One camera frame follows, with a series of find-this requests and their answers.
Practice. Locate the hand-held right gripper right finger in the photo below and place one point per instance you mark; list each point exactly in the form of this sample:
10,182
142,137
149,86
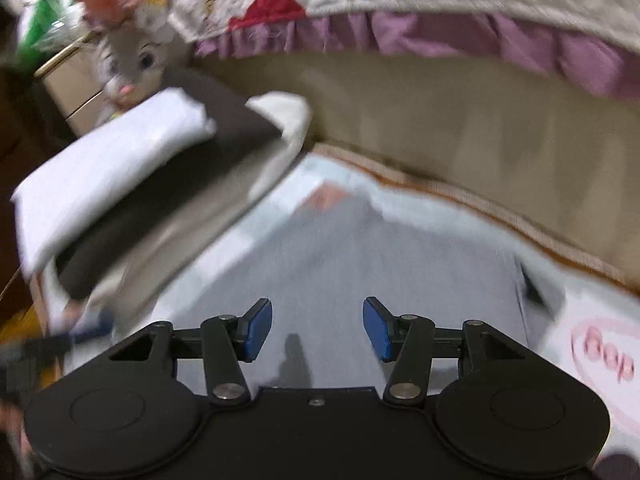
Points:
377,330

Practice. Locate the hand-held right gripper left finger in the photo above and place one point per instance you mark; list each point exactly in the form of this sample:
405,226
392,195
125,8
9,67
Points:
257,330

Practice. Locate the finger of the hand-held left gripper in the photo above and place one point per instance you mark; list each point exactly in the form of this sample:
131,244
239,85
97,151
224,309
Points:
97,327

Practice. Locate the grey knit sweater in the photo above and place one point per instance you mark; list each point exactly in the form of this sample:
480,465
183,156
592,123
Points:
325,270

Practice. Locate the dark grey folded cloth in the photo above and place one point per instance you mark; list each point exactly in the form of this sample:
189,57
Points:
125,240

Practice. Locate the white folded cloth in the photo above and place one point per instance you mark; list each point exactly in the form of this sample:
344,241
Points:
100,175

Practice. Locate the beige mattress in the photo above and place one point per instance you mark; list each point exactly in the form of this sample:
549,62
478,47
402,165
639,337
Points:
450,125

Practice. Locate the cream folded cloth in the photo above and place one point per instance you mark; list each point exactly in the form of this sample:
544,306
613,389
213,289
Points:
295,115

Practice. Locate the beige cabinet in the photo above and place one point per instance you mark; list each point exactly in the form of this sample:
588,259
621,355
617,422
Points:
70,85

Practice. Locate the grey plush bunny toy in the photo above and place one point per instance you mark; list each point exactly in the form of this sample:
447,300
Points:
135,60

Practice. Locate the green plastic bag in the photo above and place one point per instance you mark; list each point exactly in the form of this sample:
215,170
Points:
47,15

